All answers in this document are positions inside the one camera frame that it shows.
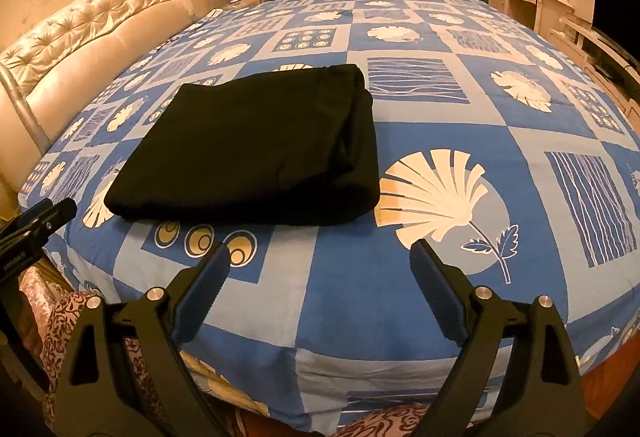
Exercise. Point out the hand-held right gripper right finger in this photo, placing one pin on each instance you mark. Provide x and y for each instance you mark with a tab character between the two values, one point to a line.
440	287

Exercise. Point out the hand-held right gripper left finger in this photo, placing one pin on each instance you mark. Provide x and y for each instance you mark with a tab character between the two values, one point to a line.
200	287

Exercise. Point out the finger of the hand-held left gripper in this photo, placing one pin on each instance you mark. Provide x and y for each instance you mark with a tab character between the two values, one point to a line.
55	212

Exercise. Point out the black pants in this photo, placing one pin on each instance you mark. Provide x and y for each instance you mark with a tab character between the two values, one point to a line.
250	142

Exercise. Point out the pink textured cloth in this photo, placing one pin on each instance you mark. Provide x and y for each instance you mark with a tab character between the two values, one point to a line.
37	294

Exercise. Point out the blue patterned blanket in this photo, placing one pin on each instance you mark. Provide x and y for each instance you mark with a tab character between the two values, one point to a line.
350	267

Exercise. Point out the silver metal bed pipe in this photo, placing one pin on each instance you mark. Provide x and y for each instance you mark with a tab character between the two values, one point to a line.
22	107

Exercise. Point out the cream tufted headboard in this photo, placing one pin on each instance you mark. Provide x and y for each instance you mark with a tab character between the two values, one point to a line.
75	47

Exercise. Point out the cream television stand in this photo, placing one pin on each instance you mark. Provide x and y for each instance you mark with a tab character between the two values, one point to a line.
600	52

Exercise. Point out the black television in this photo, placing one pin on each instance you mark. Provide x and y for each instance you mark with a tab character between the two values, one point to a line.
617	7

